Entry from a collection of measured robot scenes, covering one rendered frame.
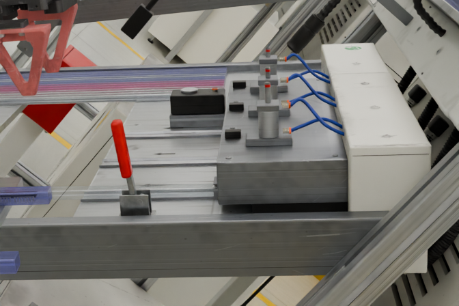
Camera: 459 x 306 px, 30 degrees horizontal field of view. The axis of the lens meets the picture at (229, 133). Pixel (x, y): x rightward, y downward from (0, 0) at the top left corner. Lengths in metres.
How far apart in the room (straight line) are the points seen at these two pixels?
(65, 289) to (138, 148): 0.46
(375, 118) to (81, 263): 0.35
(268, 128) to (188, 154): 0.20
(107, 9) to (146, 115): 1.06
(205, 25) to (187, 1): 3.33
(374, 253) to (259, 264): 0.12
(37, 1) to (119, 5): 1.43
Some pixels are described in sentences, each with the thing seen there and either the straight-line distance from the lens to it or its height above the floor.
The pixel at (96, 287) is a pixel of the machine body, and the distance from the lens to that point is 1.59.
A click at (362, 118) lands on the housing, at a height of 1.24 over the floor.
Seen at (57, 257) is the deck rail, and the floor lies 0.95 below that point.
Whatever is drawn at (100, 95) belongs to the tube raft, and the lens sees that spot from 1.36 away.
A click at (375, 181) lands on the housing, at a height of 1.21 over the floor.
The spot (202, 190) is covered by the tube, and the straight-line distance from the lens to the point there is 0.95.
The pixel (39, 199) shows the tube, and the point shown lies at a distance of 0.72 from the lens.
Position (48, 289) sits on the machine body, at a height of 0.62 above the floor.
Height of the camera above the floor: 1.38
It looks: 15 degrees down
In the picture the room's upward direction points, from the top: 42 degrees clockwise
